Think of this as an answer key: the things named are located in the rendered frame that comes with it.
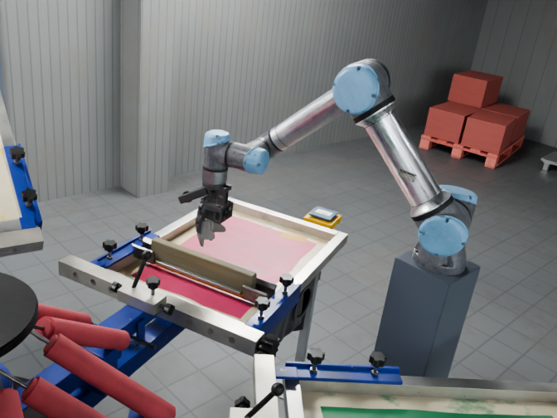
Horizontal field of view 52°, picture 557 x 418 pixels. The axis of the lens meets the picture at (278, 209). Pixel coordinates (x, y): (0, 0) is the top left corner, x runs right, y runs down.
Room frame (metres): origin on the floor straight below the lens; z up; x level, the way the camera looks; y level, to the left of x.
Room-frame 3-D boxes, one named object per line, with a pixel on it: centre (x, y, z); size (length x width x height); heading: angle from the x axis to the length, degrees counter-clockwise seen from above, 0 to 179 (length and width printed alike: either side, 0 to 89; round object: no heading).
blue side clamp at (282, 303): (1.43, -0.02, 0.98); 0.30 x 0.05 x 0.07; 157
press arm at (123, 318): (1.25, 0.36, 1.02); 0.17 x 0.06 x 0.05; 157
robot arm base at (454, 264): (1.46, -0.48, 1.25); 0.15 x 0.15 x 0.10
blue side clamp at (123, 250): (1.66, 0.49, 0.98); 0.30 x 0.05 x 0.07; 157
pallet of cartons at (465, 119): (7.13, -2.38, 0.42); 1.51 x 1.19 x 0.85; 137
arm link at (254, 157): (1.55, 0.10, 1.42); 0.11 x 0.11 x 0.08; 70
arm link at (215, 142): (1.57, 0.20, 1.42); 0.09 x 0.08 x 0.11; 70
